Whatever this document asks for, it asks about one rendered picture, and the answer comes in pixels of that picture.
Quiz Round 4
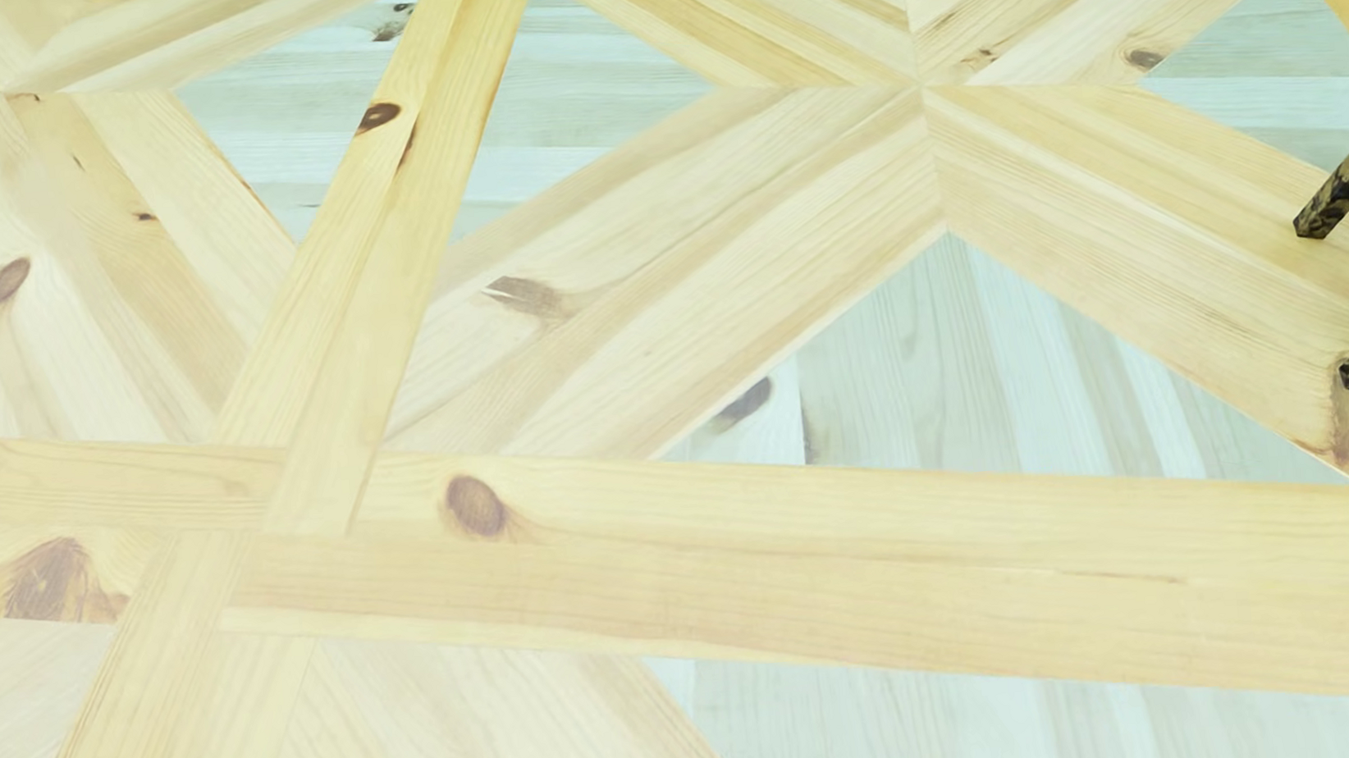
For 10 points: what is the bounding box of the light pine wood table frame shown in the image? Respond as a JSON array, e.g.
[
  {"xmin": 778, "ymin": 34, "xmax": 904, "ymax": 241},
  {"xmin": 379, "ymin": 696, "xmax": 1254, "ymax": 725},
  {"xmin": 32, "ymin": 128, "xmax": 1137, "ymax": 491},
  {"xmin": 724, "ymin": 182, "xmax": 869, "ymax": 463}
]
[{"xmin": 0, "ymin": 0, "xmax": 1349, "ymax": 758}]

